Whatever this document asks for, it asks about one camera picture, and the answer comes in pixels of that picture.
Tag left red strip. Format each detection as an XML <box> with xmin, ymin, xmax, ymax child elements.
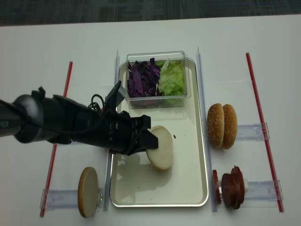
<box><xmin>39</xmin><ymin>61</ymin><xmax>73</xmax><ymax>217</ymax></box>

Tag dark brown meat patty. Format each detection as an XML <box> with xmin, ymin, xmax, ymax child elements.
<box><xmin>221</xmin><ymin>173</ymin><xmax>245</xmax><ymax>210</ymax></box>

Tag purple cabbage leaves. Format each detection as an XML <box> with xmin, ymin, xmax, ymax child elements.
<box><xmin>127</xmin><ymin>58</ymin><xmax>160</xmax><ymax>98</ymax></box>

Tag sesame bun top right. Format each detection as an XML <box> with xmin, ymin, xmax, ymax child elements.
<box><xmin>222</xmin><ymin>104</ymin><xmax>238</xmax><ymax>149</ymax></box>

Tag left clear long rail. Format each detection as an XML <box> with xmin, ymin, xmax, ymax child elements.
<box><xmin>103</xmin><ymin>50</ymin><xmax>120</xmax><ymax>212</ymax></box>

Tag red salami slice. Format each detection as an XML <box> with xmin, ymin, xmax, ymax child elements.
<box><xmin>213</xmin><ymin>169</ymin><xmax>222</xmax><ymax>205</ymax></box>

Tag right red strip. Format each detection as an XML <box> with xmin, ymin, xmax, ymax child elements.
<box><xmin>246</xmin><ymin>52</ymin><xmax>285</xmax><ymax>213</ymax></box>

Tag red bacon slice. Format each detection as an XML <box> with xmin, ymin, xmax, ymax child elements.
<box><xmin>231</xmin><ymin>166</ymin><xmax>243</xmax><ymax>177</ymax></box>

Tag clear sesame bun holder rail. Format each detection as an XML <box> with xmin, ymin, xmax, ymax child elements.
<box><xmin>236</xmin><ymin>123</ymin><xmax>270</xmax><ymax>140</ymax></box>

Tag cream metal tray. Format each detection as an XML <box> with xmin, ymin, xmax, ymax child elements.
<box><xmin>110</xmin><ymin>59</ymin><xmax>208</xmax><ymax>208</ymax></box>

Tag clear plastic salad container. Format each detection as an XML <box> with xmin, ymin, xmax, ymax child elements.
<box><xmin>124</xmin><ymin>51</ymin><xmax>190</xmax><ymax>109</ymax></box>

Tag green lettuce leaves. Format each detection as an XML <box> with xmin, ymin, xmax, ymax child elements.
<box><xmin>156</xmin><ymin>60</ymin><xmax>185</xmax><ymax>96</ymax></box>

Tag sesame bun top left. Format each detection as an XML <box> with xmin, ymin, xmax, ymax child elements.
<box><xmin>207</xmin><ymin>103</ymin><xmax>224</xmax><ymax>148</ymax></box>

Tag pale bun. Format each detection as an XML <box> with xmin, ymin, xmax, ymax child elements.
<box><xmin>78</xmin><ymin>167</ymin><xmax>98</xmax><ymax>218</ymax></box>
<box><xmin>146</xmin><ymin>126</ymin><xmax>174</xmax><ymax>171</ymax></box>

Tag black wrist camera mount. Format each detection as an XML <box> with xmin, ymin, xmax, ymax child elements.
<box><xmin>103</xmin><ymin>81</ymin><xmax>127</xmax><ymax>112</ymax></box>

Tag red strip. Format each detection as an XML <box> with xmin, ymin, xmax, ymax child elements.
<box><xmin>246</xmin><ymin>52</ymin><xmax>285</xmax><ymax>213</ymax></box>
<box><xmin>39</xmin><ymin>61</ymin><xmax>73</xmax><ymax>217</ymax></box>

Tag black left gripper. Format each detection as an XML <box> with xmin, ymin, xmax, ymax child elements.
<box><xmin>100</xmin><ymin>110</ymin><xmax>158</xmax><ymax>155</ymax></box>

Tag clear bun bottom holder rail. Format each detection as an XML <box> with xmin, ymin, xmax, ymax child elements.
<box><xmin>40</xmin><ymin>187</ymin><xmax>104</xmax><ymax>210</ymax></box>

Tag sesame bun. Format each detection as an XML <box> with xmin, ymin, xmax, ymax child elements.
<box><xmin>222</xmin><ymin>104</ymin><xmax>238</xmax><ymax>149</ymax></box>
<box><xmin>207</xmin><ymin>103</ymin><xmax>224</xmax><ymax>148</ymax></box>

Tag clear meat holder rail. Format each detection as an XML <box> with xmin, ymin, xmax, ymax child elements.
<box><xmin>241</xmin><ymin>179</ymin><xmax>283</xmax><ymax>208</ymax></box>

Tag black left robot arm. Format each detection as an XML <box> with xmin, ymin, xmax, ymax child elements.
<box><xmin>0</xmin><ymin>85</ymin><xmax>158</xmax><ymax>155</ymax></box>

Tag white pusher block meat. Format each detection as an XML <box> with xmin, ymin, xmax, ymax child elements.
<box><xmin>243</xmin><ymin>179</ymin><xmax>248</xmax><ymax>193</ymax></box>

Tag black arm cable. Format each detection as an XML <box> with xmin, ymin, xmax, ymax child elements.
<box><xmin>87</xmin><ymin>94</ymin><xmax>105</xmax><ymax>123</ymax></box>

